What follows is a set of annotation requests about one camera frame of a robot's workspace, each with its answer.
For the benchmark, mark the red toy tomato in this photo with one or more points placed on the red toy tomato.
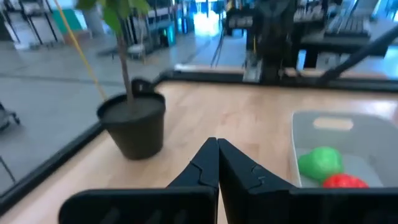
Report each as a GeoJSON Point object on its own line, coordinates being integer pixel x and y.
{"type": "Point", "coordinates": [343, 181]}

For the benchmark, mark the potted green plant black pot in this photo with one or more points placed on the potted green plant black pot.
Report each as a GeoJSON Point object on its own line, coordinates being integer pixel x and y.
{"type": "Point", "coordinates": [136, 133]}

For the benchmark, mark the yellow bamboo plant stake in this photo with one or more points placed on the yellow bamboo plant stake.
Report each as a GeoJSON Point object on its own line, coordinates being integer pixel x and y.
{"type": "Point", "coordinates": [79, 51]}

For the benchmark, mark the black background workbench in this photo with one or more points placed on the black background workbench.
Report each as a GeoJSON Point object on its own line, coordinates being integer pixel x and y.
{"type": "Point", "coordinates": [335, 37]}

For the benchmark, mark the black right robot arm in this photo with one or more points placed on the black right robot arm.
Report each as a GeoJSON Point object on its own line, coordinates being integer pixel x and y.
{"type": "Point", "coordinates": [273, 46]}

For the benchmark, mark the green board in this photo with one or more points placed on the green board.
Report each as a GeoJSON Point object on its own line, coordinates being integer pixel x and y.
{"type": "Point", "coordinates": [74, 21]}

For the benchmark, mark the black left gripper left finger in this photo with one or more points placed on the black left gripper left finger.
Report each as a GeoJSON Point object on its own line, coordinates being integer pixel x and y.
{"type": "Point", "coordinates": [186, 205]}

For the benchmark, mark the white plastic storage bin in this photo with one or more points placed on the white plastic storage bin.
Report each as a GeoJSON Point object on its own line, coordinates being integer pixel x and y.
{"type": "Point", "coordinates": [373, 140]}

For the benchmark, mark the green toy vegetable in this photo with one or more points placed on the green toy vegetable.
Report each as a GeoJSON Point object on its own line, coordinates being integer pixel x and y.
{"type": "Point", "coordinates": [320, 163]}

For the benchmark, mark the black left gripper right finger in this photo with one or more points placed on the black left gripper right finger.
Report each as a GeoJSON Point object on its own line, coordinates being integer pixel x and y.
{"type": "Point", "coordinates": [280, 205]}

